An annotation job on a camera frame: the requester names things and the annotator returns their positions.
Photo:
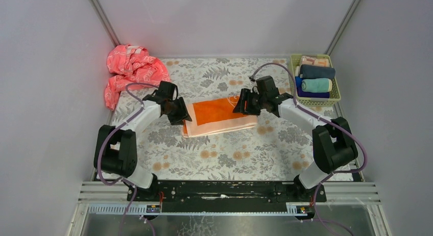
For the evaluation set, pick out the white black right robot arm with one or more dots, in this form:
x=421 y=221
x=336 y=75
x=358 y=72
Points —
x=332 y=145

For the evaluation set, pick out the rolled purple towel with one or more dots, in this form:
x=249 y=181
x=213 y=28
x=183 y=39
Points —
x=303 y=94

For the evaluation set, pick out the floral patterned table mat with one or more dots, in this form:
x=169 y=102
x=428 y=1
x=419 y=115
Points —
x=275 y=149

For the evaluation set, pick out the rolled peach patterned towel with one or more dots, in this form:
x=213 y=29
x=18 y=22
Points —
x=314 y=61

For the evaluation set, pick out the pink patterned towel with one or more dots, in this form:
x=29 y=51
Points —
x=131 y=64

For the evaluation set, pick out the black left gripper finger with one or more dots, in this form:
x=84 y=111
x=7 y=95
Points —
x=182 y=109
x=175 y=119

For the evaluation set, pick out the pale green plastic basket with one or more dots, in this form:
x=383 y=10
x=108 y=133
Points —
x=335 y=95

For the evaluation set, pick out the rolled dark grey towel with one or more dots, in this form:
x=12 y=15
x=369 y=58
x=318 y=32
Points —
x=315 y=72

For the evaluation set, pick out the yellow and teal towel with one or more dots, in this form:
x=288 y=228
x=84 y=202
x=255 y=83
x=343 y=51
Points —
x=319 y=85

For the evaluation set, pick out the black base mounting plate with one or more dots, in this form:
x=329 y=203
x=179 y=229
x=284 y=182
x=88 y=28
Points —
x=189 y=196

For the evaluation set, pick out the orange and cream towel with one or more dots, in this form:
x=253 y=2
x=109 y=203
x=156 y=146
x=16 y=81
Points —
x=215 y=117

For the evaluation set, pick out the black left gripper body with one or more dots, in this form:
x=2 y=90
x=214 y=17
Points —
x=176 y=109

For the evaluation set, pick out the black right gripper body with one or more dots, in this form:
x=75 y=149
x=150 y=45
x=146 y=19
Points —
x=245 y=102

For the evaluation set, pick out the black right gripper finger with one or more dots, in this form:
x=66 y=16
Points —
x=242 y=105
x=252 y=103

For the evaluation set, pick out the white slotted cable duct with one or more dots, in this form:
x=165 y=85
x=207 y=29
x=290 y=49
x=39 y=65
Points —
x=119 y=209

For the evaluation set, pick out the rolled blue towel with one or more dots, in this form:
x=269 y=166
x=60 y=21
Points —
x=298 y=83

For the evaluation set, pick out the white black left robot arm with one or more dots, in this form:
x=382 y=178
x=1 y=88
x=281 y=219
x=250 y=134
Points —
x=116 y=149

